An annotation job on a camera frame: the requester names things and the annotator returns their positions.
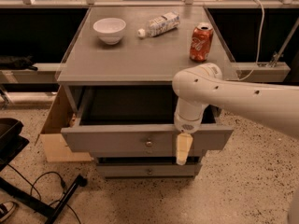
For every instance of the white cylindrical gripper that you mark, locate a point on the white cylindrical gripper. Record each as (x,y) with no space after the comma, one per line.
(186,126)

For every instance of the orange soda can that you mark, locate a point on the orange soda can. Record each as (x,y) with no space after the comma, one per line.
(202,36)

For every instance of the white ceramic bowl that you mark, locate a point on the white ceramic bowl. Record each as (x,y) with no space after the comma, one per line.
(110,30)

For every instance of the open cardboard box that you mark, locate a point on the open cardboard box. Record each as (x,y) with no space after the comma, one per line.
(60,116)

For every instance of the clear plastic water bottle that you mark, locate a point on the clear plastic water bottle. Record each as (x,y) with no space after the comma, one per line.
(160,25)

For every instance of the grey drawer cabinet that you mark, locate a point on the grey drawer cabinet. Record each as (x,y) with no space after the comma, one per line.
(140,62)

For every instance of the black cloth on ledge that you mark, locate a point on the black cloth on ledge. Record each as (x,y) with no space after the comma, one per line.
(17,63)

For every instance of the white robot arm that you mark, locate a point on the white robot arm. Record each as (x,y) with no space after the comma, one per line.
(254,180)

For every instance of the grey bottom drawer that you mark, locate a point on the grey bottom drawer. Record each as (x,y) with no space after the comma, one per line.
(148,170)

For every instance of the grey top drawer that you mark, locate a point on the grey top drawer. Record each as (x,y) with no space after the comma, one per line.
(125,121)

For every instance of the shoe at floor corner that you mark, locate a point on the shoe at floor corner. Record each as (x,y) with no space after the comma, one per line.
(6,210)

